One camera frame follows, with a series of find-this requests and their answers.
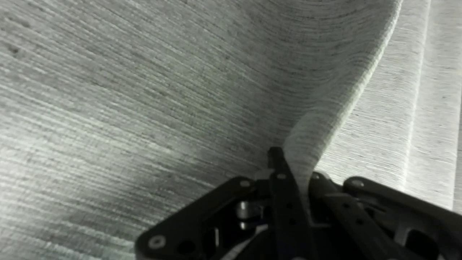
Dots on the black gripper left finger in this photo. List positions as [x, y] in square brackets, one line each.
[279, 217]

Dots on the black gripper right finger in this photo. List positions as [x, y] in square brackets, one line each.
[384, 221]

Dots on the grey woven curtain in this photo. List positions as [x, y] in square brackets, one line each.
[145, 95]

